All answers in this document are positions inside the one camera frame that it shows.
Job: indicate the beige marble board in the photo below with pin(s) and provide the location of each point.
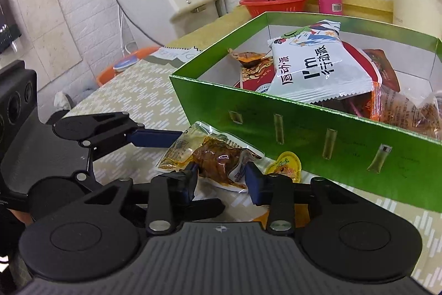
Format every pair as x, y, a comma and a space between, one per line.
48, 29

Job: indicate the white printed snack packet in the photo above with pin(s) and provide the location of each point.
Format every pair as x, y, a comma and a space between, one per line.
317, 73

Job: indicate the yellow jelly cup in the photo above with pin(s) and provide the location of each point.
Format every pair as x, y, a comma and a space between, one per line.
286, 165

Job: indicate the red plastic basket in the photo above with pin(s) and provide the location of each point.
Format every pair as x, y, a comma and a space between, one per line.
276, 6

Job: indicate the yellow-green tablecloth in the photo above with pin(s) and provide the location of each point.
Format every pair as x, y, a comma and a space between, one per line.
234, 22

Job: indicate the small orange snack packet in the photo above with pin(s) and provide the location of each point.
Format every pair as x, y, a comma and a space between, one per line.
248, 57

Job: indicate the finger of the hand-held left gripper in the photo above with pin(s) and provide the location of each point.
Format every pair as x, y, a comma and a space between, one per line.
207, 210
155, 138

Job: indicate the beige patterned tablecloth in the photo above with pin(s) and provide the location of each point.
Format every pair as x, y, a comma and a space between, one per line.
145, 98

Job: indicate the clear orange snack packet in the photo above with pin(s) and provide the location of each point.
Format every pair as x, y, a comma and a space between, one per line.
407, 108

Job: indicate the clear brown snack packet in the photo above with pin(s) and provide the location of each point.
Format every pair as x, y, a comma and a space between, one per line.
214, 156

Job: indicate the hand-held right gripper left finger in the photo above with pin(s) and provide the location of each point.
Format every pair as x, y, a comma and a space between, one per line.
191, 186

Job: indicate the white paper sign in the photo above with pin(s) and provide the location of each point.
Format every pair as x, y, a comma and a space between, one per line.
172, 54

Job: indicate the white crumpled cloth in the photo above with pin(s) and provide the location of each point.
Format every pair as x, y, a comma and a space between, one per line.
64, 100

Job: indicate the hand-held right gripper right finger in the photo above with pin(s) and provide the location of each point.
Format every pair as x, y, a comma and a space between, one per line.
253, 186

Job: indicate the green cardboard box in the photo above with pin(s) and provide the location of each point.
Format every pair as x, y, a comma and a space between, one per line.
310, 132

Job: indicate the orange plastic basin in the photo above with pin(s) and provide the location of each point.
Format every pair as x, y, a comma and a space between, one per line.
107, 75

